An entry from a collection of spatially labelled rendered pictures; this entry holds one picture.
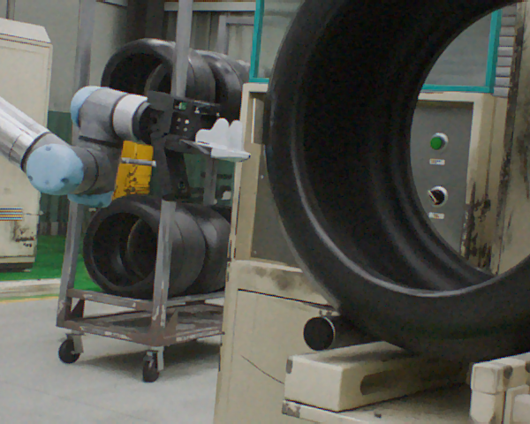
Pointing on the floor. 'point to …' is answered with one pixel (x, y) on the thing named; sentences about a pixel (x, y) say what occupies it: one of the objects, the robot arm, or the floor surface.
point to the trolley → (154, 209)
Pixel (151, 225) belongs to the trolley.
